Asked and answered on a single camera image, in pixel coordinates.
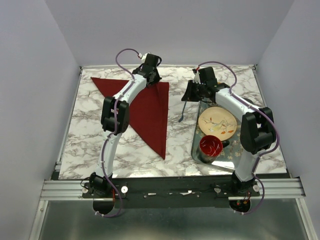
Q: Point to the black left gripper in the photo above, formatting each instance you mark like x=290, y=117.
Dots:
x=156, y=79

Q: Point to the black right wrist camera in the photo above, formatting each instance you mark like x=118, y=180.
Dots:
x=205, y=76

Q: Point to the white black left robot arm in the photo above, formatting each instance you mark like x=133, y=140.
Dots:
x=115, y=121

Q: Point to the teal floral serving tray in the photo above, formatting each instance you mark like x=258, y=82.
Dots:
x=231, y=154

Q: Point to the beige bird pattern plate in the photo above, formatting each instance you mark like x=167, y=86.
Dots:
x=218, y=122

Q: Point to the red and black cup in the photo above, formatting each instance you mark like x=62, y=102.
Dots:
x=209, y=148

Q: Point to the dark red cloth napkin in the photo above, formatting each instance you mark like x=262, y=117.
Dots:
x=149, y=116

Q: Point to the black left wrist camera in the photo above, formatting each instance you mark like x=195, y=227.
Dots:
x=151, y=59

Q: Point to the aluminium frame rail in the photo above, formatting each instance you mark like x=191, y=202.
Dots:
x=270, y=188

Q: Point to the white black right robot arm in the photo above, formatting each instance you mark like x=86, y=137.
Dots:
x=258, y=135

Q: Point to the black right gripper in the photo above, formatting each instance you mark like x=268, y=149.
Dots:
x=188, y=96

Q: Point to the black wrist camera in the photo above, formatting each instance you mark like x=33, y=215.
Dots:
x=205, y=76
x=151, y=59

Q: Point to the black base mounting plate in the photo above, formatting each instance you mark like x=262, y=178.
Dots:
x=170, y=202

